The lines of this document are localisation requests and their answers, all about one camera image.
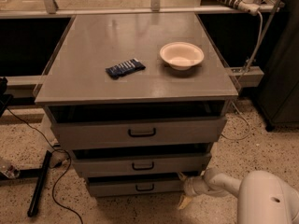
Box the black floor cable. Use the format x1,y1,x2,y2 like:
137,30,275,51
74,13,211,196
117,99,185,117
6,106,84,224

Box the dark blue snack packet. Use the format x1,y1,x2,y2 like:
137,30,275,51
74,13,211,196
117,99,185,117
106,58,146,79

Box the grey bottom drawer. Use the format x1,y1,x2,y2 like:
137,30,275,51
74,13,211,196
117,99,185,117
86,173,182,197

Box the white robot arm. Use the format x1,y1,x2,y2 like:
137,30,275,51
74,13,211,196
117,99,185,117
178,168,299,224

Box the black metal floor bar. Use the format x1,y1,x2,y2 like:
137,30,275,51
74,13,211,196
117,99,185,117
27,150,52,217

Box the grey middle drawer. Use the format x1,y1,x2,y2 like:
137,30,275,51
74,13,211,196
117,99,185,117
73,153,211,177

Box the white power strip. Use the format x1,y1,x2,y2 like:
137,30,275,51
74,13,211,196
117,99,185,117
217,0,260,16

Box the grey drawer cabinet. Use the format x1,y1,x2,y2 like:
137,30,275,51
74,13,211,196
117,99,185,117
34,12,239,199

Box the grey drawer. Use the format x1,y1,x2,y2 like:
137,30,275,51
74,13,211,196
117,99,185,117
86,173,182,197
51,118,226,150
73,153,211,177

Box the aluminium frame rail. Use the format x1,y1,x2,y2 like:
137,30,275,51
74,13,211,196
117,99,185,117
226,66,264,89

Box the white power cable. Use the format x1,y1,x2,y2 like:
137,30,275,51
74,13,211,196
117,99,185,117
239,10,264,77

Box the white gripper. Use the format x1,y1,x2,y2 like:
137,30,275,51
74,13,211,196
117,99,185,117
178,172,208,210

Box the grey top drawer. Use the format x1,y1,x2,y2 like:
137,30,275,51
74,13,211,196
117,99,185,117
51,118,226,150

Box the dark cabinet at right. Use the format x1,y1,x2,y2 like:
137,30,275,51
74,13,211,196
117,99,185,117
254,0,299,132

